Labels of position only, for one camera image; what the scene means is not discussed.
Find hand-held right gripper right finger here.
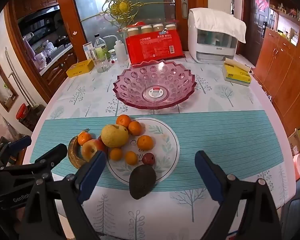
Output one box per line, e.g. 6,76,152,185
194,150,283,240

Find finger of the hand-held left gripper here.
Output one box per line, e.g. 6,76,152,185
0,135,32,162
0,143,68,188

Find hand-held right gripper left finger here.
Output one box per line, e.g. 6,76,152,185
20,151,108,240

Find overripe brown banana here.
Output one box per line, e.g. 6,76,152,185
67,129,90,170

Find red apple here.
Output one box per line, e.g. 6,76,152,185
81,139,106,162

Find orange mandarin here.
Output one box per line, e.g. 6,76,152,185
137,135,154,150
109,147,123,161
125,151,138,166
116,114,132,128
128,121,142,136
77,132,92,146

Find yellow pear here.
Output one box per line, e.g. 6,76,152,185
101,124,129,148

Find dark avocado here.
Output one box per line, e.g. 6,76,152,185
129,164,157,200

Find pink glass fruit bowl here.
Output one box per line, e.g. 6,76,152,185
112,59,197,110

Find red-lidded container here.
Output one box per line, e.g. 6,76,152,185
16,103,30,120

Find purple floral mug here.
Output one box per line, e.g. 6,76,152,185
33,51,50,70

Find pink round container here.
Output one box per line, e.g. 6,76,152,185
292,154,300,180

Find yellow flat box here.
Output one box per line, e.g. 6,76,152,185
66,59,94,78

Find grey-blue chair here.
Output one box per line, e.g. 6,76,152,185
281,177,300,240

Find cardboard box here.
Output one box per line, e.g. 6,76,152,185
287,122,300,158

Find clear drinking glass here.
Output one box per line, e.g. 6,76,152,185
96,54,112,73

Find yellow tissue pack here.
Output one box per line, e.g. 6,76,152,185
221,57,253,87

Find small white carton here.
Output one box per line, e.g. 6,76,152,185
83,42,94,60

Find clear plastic bottle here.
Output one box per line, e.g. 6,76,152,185
94,34,108,63

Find white squeeze bottle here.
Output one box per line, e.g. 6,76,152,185
103,35,128,62

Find white countertop appliance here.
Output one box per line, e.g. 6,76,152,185
188,8,239,63

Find wooden floor cabinet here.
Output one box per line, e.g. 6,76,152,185
254,27,300,140

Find red paper cup package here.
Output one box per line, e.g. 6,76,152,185
125,31,185,65

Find dark entrance door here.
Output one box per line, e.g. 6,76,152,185
247,0,269,60

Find white towel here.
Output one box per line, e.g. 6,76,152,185
189,7,247,44

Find wooden display shelf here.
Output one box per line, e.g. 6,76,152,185
269,0,300,48

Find wooden wall frame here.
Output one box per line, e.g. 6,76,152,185
0,62,19,112

